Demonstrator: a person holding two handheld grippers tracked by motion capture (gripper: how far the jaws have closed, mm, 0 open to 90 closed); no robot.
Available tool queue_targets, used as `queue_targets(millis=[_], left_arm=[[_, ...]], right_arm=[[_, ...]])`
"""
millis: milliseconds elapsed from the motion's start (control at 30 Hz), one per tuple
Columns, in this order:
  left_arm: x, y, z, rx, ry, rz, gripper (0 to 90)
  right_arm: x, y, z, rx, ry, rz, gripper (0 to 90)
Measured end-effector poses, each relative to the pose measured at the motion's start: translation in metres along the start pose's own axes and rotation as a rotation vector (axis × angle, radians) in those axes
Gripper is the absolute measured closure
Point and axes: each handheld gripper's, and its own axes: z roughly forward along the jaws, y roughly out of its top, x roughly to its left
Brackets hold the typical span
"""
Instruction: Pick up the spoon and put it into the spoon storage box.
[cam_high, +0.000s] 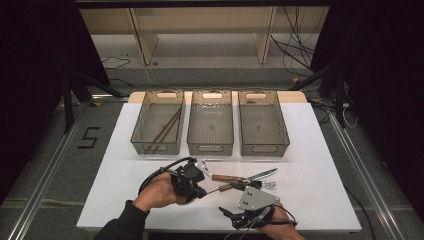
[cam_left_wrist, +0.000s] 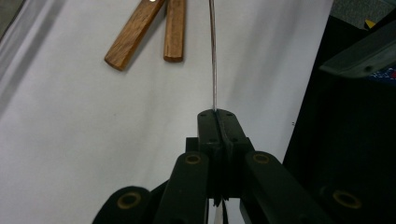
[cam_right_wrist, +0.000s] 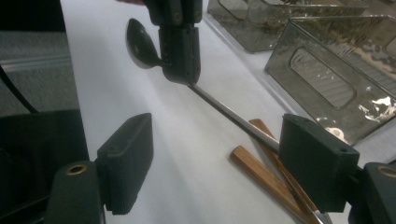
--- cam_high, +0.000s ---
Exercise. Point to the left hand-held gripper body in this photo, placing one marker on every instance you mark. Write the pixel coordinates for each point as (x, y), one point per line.
(186, 178)

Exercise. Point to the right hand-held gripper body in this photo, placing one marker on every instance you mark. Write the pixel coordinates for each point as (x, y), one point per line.
(255, 200)

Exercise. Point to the smoky clear plastic bin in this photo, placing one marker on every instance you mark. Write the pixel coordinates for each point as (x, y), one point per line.
(136, 141)
(210, 148)
(263, 150)

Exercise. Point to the brown wooden chopstick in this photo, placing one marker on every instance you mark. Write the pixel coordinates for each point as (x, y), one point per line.
(166, 126)
(171, 128)

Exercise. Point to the person's left hand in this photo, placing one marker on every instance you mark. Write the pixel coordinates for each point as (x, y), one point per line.
(156, 193)

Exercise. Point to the person's right hand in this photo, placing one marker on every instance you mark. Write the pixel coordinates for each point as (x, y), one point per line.
(283, 230)

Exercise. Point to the black metal stand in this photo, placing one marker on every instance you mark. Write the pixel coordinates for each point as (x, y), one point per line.
(330, 86)
(80, 93)

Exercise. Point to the light wooden desk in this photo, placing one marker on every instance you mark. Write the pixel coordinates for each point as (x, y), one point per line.
(206, 20)

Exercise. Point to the aluminium floor rail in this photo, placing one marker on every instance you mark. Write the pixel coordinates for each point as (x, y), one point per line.
(363, 170)
(43, 180)

